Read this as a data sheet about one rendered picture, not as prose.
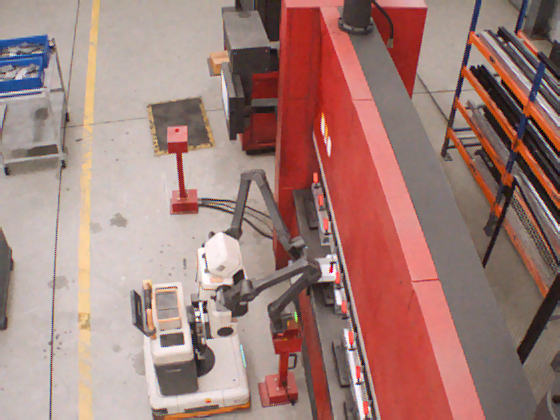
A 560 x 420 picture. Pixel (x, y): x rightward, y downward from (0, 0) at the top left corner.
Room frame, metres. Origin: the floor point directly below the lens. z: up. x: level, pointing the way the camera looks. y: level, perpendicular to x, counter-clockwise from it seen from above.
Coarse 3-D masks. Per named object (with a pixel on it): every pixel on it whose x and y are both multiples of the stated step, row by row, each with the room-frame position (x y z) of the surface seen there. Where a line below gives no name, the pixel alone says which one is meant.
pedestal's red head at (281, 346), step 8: (296, 312) 2.32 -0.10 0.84; (288, 328) 2.24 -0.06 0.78; (296, 328) 2.25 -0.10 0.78; (272, 336) 2.22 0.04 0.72; (280, 336) 2.22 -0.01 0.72; (288, 336) 2.22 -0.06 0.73; (296, 336) 2.24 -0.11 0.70; (280, 344) 2.13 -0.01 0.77; (288, 344) 2.14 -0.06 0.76; (296, 344) 2.15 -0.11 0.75; (280, 352) 2.13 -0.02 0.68; (288, 352) 2.14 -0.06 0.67
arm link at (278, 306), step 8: (304, 272) 2.23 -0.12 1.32; (296, 280) 2.22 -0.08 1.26; (304, 280) 2.19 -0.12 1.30; (312, 280) 2.17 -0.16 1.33; (288, 288) 2.21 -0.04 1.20; (296, 288) 2.18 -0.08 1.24; (304, 288) 2.19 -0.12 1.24; (280, 296) 2.20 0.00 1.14; (288, 296) 2.17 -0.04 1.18; (272, 304) 2.18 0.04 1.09; (280, 304) 2.16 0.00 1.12; (272, 312) 2.14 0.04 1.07; (280, 312) 2.15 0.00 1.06
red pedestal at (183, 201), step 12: (168, 132) 4.04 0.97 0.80; (180, 132) 4.05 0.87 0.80; (168, 144) 3.92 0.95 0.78; (180, 144) 3.93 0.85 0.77; (180, 156) 4.00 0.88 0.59; (180, 168) 4.00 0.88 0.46; (180, 180) 4.00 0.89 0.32; (180, 192) 4.00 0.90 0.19; (192, 192) 4.08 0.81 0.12; (180, 204) 3.94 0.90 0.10; (192, 204) 3.95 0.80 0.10
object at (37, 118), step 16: (48, 80) 4.72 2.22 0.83; (0, 96) 4.32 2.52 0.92; (16, 96) 4.46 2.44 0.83; (32, 96) 4.46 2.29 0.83; (48, 96) 4.43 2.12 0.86; (64, 96) 5.21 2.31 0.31; (16, 112) 4.89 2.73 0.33; (32, 112) 4.90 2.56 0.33; (48, 112) 4.90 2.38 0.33; (64, 112) 5.19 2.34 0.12; (0, 128) 4.58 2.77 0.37; (16, 128) 4.64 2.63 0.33; (32, 128) 4.64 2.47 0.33; (48, 128) 4.65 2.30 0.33; (0, 144) 4.38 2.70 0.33; (16, 144) 4.39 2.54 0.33; (32, 144) 4.36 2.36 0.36; (48, 144) 4.40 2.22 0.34; (16, 160) 4.32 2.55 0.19; (64, 160) 4.46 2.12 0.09
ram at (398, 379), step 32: (320, 64) 3.31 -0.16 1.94; (320, 96) 3.23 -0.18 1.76; (320, 128) 3.15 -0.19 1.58; (352, 160) 2.38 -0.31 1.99; (352, 192) 2.30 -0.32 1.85; (352, 224) 2.22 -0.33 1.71; (352, 256) 2.14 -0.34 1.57; (384, 256) 1.73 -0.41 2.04; (352, 288) 2.05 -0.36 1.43; (384, 288) 1.65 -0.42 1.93; (384, 320) 1.57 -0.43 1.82; (384, 352) 1.48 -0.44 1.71; (416, 352) 1.23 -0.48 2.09; (384, 384) 1.39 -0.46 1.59; (416, 384) 1.16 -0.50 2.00; (384, 416) 1.30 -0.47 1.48; (416, 416) 1.07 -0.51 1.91
